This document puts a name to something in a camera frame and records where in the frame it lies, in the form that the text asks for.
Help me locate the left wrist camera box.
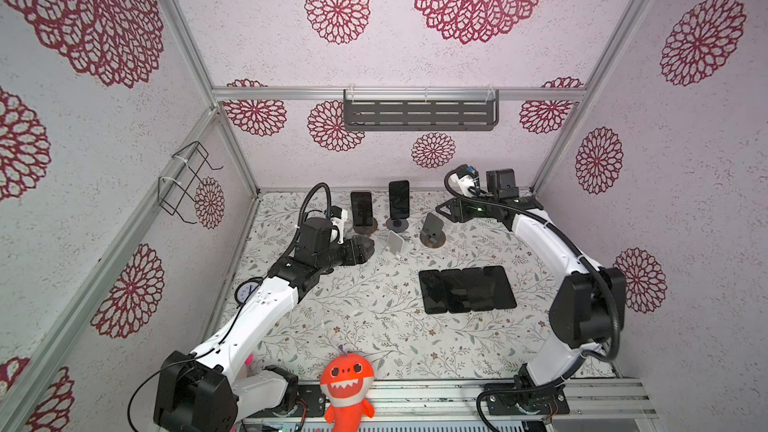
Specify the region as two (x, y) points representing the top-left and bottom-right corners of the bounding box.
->
(329, 205), (349, 244)

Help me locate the purple round phone stand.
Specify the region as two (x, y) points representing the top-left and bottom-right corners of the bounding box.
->
(353, 219), (378, 235)

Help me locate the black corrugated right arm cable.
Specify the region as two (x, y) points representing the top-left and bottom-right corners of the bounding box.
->
(443, 164), (623, 432)

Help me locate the black wire wall rack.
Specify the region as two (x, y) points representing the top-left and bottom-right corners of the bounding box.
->
(156, 141), (226, 230)

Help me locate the grey round rear phone stand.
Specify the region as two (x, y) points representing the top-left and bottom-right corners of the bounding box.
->
(385, 218), (409, 233)

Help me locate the red shark plush toy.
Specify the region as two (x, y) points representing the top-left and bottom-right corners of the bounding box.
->
(319, 353), (375, 432)

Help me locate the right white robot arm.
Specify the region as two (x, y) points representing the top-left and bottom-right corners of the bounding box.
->
(436, 164), (627, 417)

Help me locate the black phone laid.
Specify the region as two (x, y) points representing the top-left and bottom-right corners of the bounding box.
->
(419, 269), (448, 315)
(482, 266), (517, 310)

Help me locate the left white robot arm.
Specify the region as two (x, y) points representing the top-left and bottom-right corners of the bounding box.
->
(152, 217), (375, 431)

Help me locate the grey wall shelf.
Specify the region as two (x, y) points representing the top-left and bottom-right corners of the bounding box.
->
(342, 90), (500, 132)

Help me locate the small round clock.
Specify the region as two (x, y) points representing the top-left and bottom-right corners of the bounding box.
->
(234, 277), (263, 306)

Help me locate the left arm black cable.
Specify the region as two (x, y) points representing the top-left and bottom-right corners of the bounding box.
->
(296, 182), (332, 235)

